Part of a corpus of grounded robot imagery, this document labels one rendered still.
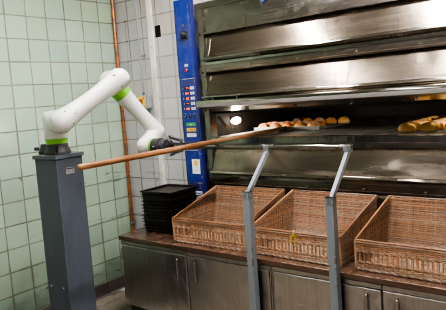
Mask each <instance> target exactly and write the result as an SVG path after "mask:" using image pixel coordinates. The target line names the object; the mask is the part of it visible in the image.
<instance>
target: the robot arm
mask: <svg viewBox="0 0 446 310"><path fill-rule="evenodd" d="M129 81H130V77H129V74H128V73H127V71H126V70H124V69H122V68H114V69H113V70H107V71H105V72H103V73H102V75H101V76H100V81H99V82H98V83H97V84H96V85H95V86H94V87H93V88H91V89H90V90H88V91H87V92H86V93H85V94H83V95H81V96H80V97H79V98H77V99H76V100H74V101H73V102H71V103H69V104H68V105H66V106H64V107H63V108H60V109H59V110H51V111H48V112H44V113H43V115H42V122H43V129H44V140H45V142H46V143H45V144H41V145H40V147H35V148H34V150H35V151H39V152H38V154H39V155H62V154H67V153H71V152H72V151H71V149H70V148H69V146H68V132H69V131H70V130H71V129H72V128H73V127H74V126H75V125H76V124H77V123H78V122H79V121H80V120H81V119H82V118H83V117H85V116H86V115H87V114H88V113H89V112H91V111H92V110H93V109H94V108H95V107H97V106H98V105H100V104H101V103H102V102H104V101H105V100H106V99H108V98H109V97H112V98H113V99H114V100H116V101H117V103H118V104H120V105H121V106H122V107H123V108H124V109H126V110H127V111H128V112H129V113H130V114H131V115H132V116H133V117H134V118H135V119H136V120H137V122H138V123H139V124H140V125H141V126H142V127H143V129H144V130H145V134H144V135H143V136H142V137H141V138H140V139H139V140H138V141H137V150H138V152H140V153H142V152H147V151H154V150H158V149H164V148H168V147H174V145H186V144H187V142H183V140H182V139H179V138H177V137H173V136H172V135H168V137H169V138H168V139H163V138H162V137H163V136H164V134H165V128H164V127H163V125H161V124H160V123H159V122H158V121H157V120H156V119H155V118H154V117H153V116H152V115H151V114H150V113H149V112H148V111H147V110H146V109H145V107H144V106H143V105H142V103H141V102H140V101H139V100H138V99H137V97H136V96H135V94H134V93H133V92H132V91H131V89H130V88H129V86H128V84H129ZM171 139H173V140H175V141H180V142H173V141H172V140H171Z"/></svg>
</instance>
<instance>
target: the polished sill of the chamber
mask: <svg viewBox="0 0 446 310"><path fill-rule="evenodd" d="M218 138H222V137H211V139H218ZM223 143H446V133H433V134H384V135H288V136H254V137H248V138H244V139H237V140H233V141H227V142H223Z"/></svg>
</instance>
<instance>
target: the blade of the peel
mask: <svg viewBox="0 0 446 310"><path fill-rule="evenodd" d="M335 126H339V125H322V126H296V127H287V131H294V130H320V129H326V128H330V127H335ZM272 128H276V127H254V131H261V130H265V129H272Z"/></svg>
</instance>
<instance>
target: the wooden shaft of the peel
mask: <svg viewBox="0 0 446 310"><path fill-rule="evenodd" d="M278 131H280V128H279V127H277V128H272V129H265V130H261V131H255V132H251V133H244V134H239V135H233V136H229V137H222V138H218V139H211V140H208V141H201V142H197V143H190V144H186V145H179V146H175V147H168V148H164V149H158V150H154V151H147V152H142V153H136V154H132V155H125V156H121V157H114V158H111V159H104V160H100V161H93V162H89V163H82V164H79V165H77V170H79V171H82V170H86V169H93V168H96V167H103V166H106V165H113V164H116V163H122V162H126V161H132V160H136V159H143V158H147V157H153V156H157V155H163V154H167V153H173V152H177V151H183V150H187V149H194V148H197V147H204V146H207V145H214V144H217V143H223V142H227V141H233V140H237V139H244V138H248V137H254V136H258V135H264V134H268V133H274V132H278Z"/></svg>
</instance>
